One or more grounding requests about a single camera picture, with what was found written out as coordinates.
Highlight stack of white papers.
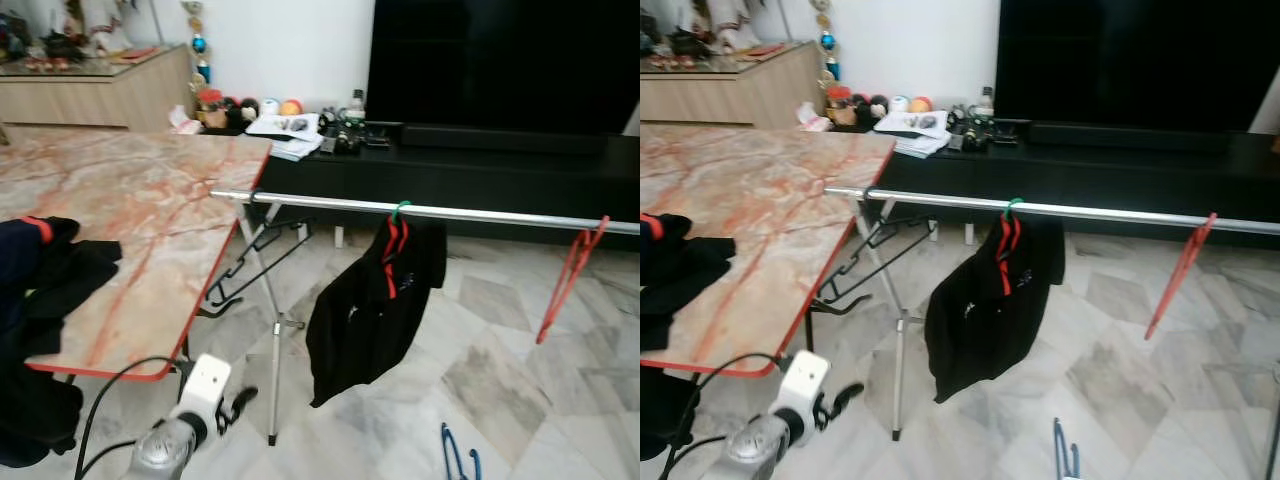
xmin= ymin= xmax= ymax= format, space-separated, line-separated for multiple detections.
xmin=245 ymin=112 xmax=326 ymax=161
xmin=873 ymin=108 xmax=953 ymax=159

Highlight marble-print folding table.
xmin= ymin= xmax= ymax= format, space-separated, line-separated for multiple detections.
xmin=0 ymin=133 xmax=273 ymax=383
xmin=640 ymin=125 xmax=898 ymax=378

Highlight black electronic gadgets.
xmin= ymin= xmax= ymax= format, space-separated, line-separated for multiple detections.
xmin=948 ymin=112 xmax=1021 ymax=151
xmin=318 ymin=115 xmax=393 ymax=154

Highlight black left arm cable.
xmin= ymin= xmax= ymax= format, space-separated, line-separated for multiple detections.
xmin=685 ymin=350 xmax=791 ymax=480
xmin=73 ymin=355 xmax=193 ymax=480

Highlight red plastic hanger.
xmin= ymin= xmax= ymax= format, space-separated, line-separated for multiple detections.
xmin=1145 ymin=212 xmax=1219 ymax=341
xmin=535 ymin=215 xmax=611 ymax=346

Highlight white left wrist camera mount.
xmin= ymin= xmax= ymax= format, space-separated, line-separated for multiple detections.
xmin=178 ymin=353 xmax=233 ymax=426
xmin=775 ymin=350 xmax=831 ymax=421

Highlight black clothes pile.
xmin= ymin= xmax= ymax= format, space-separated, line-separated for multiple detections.
xmin=0 ymin=238 xmax=123 ymax=469
xmin=640 ymin=235 xmax=737 ymax=463

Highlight silver metal clothes rack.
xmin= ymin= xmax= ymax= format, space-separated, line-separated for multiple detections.
xmin=823 ymin=184 xmax=1280 ymax=443
xmin=208 ymin=187 xmax=641 ymax=447

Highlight black television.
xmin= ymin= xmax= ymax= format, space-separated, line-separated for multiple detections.
xmin=995 ymin=0 xmax=1280 ymax=133
xmin=366 ymin=0 xmax=641 ymax=136

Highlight black polo shirt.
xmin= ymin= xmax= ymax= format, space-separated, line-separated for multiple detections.
xmin=923 ymin=213 xmax=1066 ymax=404
xmin=305 ymin=215 xmax=449 ymax=409

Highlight black TV console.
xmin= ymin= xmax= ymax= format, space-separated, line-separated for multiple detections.
xmin=240 ymin=125 xmax=641 ymax=251
xmin=868 ymin=125 xmax=1280 ymax=246

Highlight light wooden cabinet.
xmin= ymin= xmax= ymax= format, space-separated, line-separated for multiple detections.
xmin=640 ymin=40 xmax=823 ymax=129
xmin=0 ymin=45 xmax=193 ymax=131

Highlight black soundbar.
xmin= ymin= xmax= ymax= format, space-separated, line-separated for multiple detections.
xmin=400 ymin=122 xmax=611 ymax=156
xmin=1028 ymin=120 xmax=1233 ymax=153

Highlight black wire hanger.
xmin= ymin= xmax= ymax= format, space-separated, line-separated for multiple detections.
xmin=815 ymin=190 xmax=941 ymax=316
xmin=203 ymin=190 xmax=313 ymax=319

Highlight blue plastic hanger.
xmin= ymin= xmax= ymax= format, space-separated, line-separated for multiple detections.
xmin=440 ymin=422 xmax=484 ymax=480
xmin=1052 ymin=418 xmax=1081 ymax=480

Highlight gold trophy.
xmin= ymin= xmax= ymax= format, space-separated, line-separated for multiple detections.
xmin=810 ymin=0 xmax=841 ymax=83
xmin=182 ymin=0 xmax=213 ymax=86

